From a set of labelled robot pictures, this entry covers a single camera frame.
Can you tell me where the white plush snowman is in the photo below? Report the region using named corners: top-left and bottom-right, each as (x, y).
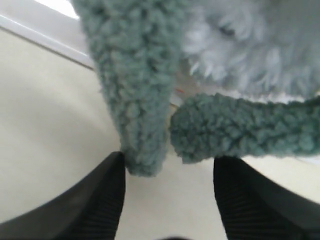
top-left (176, 0), bottom-right (320, 101)

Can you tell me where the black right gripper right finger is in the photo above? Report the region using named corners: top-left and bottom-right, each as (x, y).
top-left (213, 156), bottom-right (320, 240)

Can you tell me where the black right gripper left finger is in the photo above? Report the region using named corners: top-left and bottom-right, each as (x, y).
top-left (0, 152), bottom-right (126, 240)

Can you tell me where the green fuzzy scarf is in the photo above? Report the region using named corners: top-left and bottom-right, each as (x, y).
top-left (71, 0), bottom-right (320, 177)

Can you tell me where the white plastic tray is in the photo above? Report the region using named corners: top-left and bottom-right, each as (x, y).
top-left (0, 0), bottom-right (191, 111)

